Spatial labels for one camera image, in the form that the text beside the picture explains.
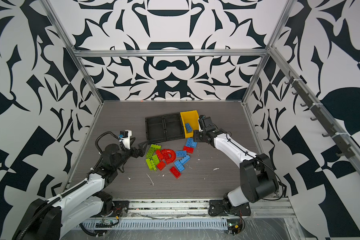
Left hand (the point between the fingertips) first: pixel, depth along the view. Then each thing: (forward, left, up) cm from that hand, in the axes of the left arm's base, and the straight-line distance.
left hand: (140, 137), depth 81 cm
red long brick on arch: (-3, -12, -15) cm, 20 cm away
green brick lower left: (-10, -4, -14) cm, 18 cm away
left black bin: (+17, -5, -16) cm, 24 cm away
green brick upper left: (-2, -3, -15) cm, 15 cm away
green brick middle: (-6, -7, -16) cm, 18 cm away
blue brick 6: (-10, -20, -15) cm, 27 cm away
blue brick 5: (-7, -23, -15) cm, 29 cm away
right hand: (+5, -31, -6) cm, 32 cm away
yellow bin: (+23, -30, -12) cm, 39 cm away
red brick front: (-14, -18, -16) cm, 28 cm away
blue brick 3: (+3, -30, -16) cm, 34 cm away
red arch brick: (-4, -14, -15) cm, 21 cm away
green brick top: (+2, -6, -15) cm, 16 cm away
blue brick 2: (+5, -27, -15) cm, 31 cm away
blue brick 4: (-3, -22, -15) cm, 26 cm away
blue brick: (+14, -28, -14) cm, 34 cm away
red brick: (0, -26, -15) cm, 30 cm away
